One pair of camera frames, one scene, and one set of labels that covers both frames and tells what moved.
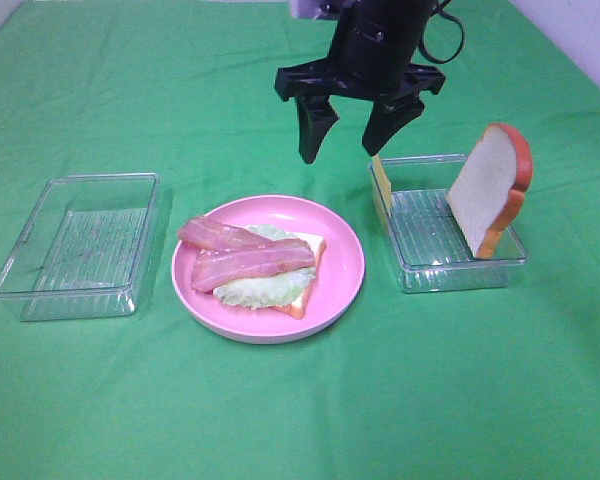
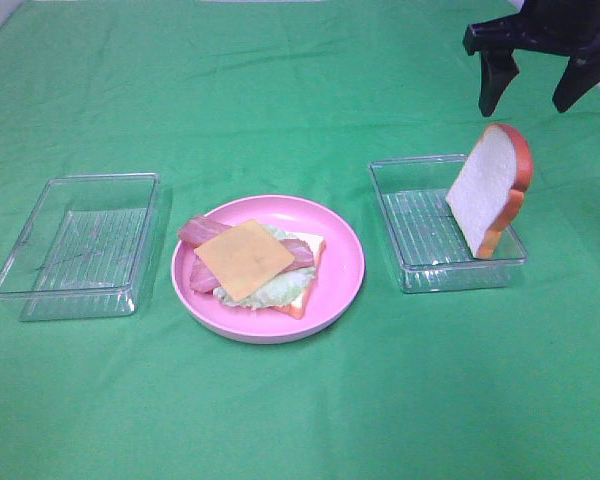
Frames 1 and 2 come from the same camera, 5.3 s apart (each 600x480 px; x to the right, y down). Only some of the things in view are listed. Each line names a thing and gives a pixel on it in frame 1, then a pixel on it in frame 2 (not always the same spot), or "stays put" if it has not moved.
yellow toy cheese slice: x=383 y=181 to x=243 y=256
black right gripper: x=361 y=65 to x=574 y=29
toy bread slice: x=317 y=244 stays put
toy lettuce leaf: x=271 y=292 stays put
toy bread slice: x=490 y=190 stays put
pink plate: x=335 y=285 stays put
